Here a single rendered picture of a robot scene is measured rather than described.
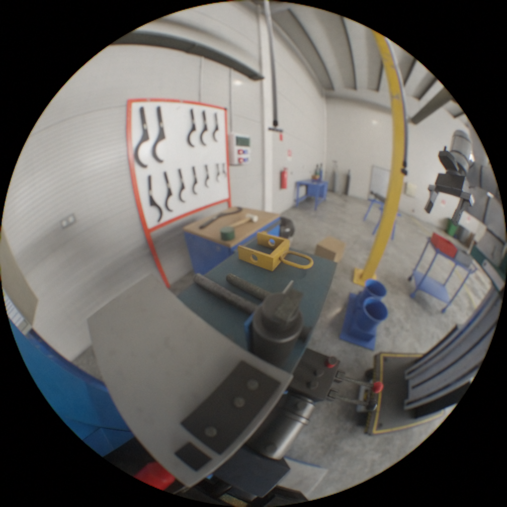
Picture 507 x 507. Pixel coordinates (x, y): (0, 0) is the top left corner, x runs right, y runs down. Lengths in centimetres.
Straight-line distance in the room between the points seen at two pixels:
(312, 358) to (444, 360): 111
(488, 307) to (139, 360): 135
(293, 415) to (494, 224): 106
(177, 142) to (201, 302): 186
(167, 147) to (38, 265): 188
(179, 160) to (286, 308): 198
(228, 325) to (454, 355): 132
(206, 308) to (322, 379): 38
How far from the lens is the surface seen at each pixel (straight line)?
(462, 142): 71
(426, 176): 1139
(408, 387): 161
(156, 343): 30
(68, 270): 196
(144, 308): 37
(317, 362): 45
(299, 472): 143
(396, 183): 212
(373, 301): 178
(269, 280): 53
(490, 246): 101
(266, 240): 70
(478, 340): 124
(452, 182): 62
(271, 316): 20
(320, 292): 53
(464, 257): 301
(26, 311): 87
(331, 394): 48
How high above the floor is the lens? 143
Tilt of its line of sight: 33 degrees down
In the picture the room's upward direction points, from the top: 1 degrees counter-clockwise
